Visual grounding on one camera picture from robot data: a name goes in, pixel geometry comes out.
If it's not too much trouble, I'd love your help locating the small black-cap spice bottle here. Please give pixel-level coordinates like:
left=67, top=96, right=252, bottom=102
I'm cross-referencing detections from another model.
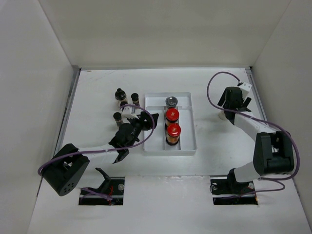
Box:
left=131, top=93, right=140, bottom=106

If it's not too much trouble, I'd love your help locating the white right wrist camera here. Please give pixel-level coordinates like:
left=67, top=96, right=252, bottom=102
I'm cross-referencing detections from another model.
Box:
left=237, top=82, right=252, bottom=96

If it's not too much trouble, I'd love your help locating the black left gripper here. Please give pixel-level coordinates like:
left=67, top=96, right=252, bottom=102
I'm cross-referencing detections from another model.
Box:
left=127, top=112, right=158, bottom=148

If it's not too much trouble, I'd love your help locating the knob-top spice grinder bottle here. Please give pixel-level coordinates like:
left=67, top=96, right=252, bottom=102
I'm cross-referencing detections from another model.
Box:
left=115, top=88, right=127, bottom=101

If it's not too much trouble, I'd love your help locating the white salt knob-top bottle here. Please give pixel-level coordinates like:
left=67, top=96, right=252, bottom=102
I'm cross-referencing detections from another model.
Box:
left=218, top=110, right=231, bottom=121

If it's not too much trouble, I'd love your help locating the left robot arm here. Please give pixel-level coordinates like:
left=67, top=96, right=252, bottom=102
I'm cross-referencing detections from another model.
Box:
left=38, top=111, right=159, bottom=196

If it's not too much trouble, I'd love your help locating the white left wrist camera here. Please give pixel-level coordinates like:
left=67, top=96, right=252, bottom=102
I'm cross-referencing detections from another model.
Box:
left=121, top=105, right=136, bottom=117

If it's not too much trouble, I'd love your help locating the red-lid sauce jar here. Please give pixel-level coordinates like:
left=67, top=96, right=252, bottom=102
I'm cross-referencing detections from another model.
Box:
left=165, top=108, right=179, bottom=127
left=166, top=123, right=181, bottom=146

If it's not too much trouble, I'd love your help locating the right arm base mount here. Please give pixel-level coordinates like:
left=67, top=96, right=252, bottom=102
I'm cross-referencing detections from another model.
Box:
left=210, top=169, right=258, bottom=205

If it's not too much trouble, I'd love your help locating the front black-cap spice bottle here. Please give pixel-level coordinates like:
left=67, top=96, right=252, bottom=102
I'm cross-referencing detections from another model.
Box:
left=113, top=112, right=123, bottom=126

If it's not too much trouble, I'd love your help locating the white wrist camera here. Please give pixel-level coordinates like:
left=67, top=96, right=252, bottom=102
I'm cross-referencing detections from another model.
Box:
left=237, top=82, right=252, bottom=96
left=121, top=105, right=136, bottom=117

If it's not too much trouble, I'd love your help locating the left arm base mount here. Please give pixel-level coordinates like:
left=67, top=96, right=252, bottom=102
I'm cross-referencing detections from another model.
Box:
left=78, top=168, right=125, bottom=206

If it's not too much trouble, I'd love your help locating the white divided organizer tray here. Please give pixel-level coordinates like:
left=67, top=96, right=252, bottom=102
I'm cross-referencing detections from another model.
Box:
left=143, top=92, right=197, bottom=156

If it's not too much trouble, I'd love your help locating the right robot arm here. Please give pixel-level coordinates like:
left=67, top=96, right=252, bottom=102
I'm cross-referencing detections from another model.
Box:
left=218, top=87, right=294, bottom=193

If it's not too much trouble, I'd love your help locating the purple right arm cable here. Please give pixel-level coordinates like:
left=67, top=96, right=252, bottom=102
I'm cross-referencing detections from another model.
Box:
left=206, top=71, right=301, bottom=197

